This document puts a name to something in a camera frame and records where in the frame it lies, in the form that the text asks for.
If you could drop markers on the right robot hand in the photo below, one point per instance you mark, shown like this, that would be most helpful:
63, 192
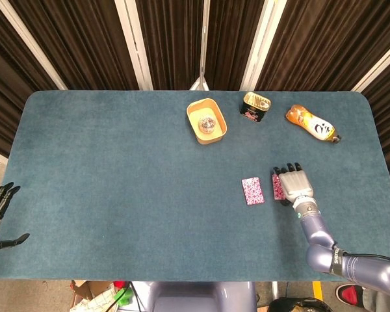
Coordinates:
295, 185

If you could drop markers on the pink patterned packet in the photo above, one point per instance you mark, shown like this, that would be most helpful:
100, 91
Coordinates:
276, 188

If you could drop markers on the purple-grey robot base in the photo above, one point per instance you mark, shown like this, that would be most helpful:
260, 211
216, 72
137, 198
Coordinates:
195, 297

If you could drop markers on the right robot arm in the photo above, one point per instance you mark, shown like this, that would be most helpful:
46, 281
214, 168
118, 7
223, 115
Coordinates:
321, 256

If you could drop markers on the pink patterned card box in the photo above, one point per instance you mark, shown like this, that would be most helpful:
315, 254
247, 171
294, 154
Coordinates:
253, 191

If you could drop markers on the orange drink bottle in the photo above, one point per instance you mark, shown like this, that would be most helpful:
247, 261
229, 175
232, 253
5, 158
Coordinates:
312, 123

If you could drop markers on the black luncheon meat can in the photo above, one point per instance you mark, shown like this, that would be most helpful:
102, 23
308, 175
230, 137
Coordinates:
252, 112

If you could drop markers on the tan paper food container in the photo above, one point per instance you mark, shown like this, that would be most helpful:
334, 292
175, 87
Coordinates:
219, 130

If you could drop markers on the black bag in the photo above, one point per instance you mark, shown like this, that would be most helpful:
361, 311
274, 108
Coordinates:
295, 305

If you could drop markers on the cardboard box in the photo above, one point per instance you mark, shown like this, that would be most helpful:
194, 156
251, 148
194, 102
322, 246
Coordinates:
91, 292

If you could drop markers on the red and black shoe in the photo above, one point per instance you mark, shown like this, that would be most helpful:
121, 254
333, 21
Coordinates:
349, 294

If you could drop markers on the blue felt table mat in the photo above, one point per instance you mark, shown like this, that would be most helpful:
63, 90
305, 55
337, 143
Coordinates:
117, 182

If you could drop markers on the green plastic object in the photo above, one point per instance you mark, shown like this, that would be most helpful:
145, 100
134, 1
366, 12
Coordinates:
123, 297

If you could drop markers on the thin white pole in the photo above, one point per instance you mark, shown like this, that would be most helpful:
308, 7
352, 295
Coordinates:
204, 39

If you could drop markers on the dark brown curtain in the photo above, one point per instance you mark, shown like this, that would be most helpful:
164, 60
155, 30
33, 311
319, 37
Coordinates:
84, 39

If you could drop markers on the white frame post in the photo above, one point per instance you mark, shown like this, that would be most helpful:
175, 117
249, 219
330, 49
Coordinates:
380, 66
263, 45
136, 45
29, 45

